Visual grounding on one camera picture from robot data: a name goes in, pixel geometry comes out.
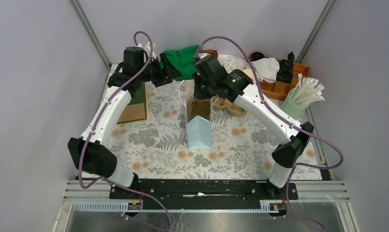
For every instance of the green straw holder cup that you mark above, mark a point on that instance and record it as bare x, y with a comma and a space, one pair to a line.
291, 108

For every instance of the wooden compartment tray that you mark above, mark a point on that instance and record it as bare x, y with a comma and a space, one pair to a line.
279, 90

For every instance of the green cloth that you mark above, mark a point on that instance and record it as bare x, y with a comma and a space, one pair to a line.
183, 60

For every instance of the light blue paper bag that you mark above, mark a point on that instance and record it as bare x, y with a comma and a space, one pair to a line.
198, 130

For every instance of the cardboard cup carrier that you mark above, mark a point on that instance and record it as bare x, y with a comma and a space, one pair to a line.
200, 108
220, 103

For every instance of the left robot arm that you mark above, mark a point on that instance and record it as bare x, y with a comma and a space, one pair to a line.
90, 152

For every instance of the white cloth on tray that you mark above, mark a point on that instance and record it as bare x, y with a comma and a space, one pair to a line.
267, 69

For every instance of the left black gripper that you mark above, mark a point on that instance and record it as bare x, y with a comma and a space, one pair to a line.
165, 74

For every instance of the brown cloth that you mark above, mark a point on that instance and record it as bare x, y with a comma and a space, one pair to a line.
211, 52

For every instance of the green paper bag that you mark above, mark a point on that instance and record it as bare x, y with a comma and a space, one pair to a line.
137, 109

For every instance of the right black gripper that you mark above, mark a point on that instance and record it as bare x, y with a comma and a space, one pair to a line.
198, 94

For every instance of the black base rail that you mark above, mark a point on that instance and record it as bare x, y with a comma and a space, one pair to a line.
190, 194

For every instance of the white wrapped straws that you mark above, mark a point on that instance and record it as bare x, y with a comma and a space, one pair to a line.
308, 90

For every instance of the black plastic bags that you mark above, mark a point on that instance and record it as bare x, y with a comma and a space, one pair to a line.
285, 73

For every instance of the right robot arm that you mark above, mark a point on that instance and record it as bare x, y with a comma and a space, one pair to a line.
293, 136

